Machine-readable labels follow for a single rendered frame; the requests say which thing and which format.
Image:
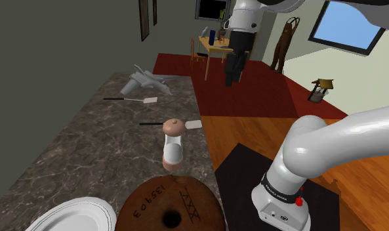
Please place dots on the red rug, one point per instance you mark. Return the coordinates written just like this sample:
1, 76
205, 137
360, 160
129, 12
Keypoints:
261, 96

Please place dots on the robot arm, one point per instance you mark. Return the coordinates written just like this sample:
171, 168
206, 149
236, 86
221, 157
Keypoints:
335, 134

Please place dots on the wooden table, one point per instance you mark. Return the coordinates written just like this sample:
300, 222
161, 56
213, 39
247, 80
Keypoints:
213, 48

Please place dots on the blue sky window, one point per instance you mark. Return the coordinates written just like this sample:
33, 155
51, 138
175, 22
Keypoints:
344, 27

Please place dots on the large dark wall picture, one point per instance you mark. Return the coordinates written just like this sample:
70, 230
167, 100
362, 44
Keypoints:
144, 19

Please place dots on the small wooden well with bucket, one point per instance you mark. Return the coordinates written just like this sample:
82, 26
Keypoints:
320, 89

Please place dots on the brown coat rack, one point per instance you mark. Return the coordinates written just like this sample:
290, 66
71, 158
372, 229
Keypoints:
282, 44

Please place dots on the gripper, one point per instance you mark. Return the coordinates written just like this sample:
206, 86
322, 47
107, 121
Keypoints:
242, 41

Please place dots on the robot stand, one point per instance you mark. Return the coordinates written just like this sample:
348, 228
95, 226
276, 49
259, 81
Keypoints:
242, 179

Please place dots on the narrow dark wall picture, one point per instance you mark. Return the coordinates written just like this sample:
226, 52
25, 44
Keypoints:
155, 11

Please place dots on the white plate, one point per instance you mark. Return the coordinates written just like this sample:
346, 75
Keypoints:
76, 217

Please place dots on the wooden chair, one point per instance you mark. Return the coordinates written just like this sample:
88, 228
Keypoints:
197, 57

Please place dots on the brown wooden disc with hole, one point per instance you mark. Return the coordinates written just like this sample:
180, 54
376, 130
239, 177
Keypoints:
149, 198

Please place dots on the dark window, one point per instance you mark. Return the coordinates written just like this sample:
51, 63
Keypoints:
210, 9

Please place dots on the brown and clear pepper mill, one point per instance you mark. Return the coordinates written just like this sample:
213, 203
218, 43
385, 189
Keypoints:
173, 150

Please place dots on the grey toy jet plane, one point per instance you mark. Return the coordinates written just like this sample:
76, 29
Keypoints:
146, 80

